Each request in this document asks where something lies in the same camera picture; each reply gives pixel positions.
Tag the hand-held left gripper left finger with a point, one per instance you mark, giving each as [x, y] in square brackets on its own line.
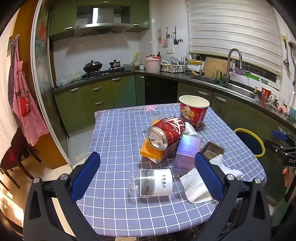
[85, 176]

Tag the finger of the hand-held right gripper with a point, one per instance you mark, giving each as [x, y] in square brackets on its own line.
[278, 134]
[272, 143]

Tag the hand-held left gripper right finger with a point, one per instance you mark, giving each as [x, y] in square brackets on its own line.
[208, 176]

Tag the white paper towel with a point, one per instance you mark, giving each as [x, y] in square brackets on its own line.
[196, 185]

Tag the yellow rimmed trash bin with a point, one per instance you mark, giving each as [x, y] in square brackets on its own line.
[249, 141]

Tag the brown rectangular tin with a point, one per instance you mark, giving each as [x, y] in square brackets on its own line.
[215, 149]

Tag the purple cardboard box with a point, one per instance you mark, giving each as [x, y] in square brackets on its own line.
[187, 148]

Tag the white packet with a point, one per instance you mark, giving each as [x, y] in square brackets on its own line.
[190, 131]

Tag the clear bottle with white label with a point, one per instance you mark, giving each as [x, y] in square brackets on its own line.
[157, 183]

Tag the red soda can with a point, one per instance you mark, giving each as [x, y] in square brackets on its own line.
[171, 129]

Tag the red paper bucket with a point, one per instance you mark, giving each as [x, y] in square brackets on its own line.
[192, 113]

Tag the orange ridged snack tray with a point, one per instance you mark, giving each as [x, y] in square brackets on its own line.
[148, 150]

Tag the person's right hand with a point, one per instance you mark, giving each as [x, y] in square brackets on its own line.
[286, 176]

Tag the pink cloth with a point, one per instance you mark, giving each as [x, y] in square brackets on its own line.
[282, 109]

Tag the red printed cup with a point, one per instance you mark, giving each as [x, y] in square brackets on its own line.
[266, 93]

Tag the blue checked tablecloth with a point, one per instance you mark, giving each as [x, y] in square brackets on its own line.
[115, 139]

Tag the hanging steel spoon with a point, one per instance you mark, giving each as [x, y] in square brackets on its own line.
[294, 81]

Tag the steel sink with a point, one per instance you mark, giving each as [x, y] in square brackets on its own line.
[240, 91]

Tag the green door base cabinet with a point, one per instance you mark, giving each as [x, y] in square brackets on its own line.
[226, 109]

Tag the green tray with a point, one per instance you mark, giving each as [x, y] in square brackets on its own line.
[252, 75]

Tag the hanging steel ladle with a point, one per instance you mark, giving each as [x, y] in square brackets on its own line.
[286, 62]

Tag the dark wooden chair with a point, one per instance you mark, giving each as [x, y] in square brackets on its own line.
[13, 150]

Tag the green drawer base cabinet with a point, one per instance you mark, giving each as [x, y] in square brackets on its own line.
[99, 97]

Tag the green leafy vegetables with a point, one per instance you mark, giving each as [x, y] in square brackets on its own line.
[219, 78]

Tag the tall steel faucet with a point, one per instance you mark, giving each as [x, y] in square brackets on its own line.
[228, 62]

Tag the red checked apron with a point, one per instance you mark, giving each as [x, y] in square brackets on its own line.
[25, 109]

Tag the wooden cutting board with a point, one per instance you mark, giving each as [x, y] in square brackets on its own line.
[215, 66]

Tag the plastic bags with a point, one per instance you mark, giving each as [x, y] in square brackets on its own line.
[68, 80]

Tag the black dishwasher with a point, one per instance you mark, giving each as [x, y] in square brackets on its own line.
[160, 90]

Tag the small steel faucet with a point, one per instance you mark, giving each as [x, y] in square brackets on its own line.
[200, 67]

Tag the black gas stove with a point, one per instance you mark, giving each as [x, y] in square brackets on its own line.
[101, 73]

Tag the black wok with lid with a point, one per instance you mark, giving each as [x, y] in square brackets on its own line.
[92, 66]

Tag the yellow sponge rack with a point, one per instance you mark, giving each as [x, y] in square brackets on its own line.
[194, 62]

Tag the white dish rack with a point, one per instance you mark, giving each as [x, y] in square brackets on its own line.
[173, 68]

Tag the sliding glass door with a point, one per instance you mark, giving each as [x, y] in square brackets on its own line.
[44, 69]

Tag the small steel pot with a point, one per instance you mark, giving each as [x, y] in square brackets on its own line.
[115, 63]

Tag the white window blinds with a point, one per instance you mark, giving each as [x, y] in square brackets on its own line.
[231, 27]

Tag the pink bucket with white lid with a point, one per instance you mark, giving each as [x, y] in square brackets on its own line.
[152, 66]

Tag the yellow oil bottle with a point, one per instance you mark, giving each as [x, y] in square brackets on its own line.
[136, 59]

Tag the hanging black spatula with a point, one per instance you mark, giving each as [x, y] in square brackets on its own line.
[175, 41]

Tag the hanging white spatula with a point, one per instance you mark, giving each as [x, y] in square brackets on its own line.
[165, 44]

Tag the steel range hood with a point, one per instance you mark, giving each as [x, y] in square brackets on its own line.
[104, 16]

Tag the wall drawing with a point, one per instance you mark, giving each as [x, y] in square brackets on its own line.
[159, 34]

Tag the green wall cabinets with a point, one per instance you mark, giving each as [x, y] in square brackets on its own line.
[62, 18]

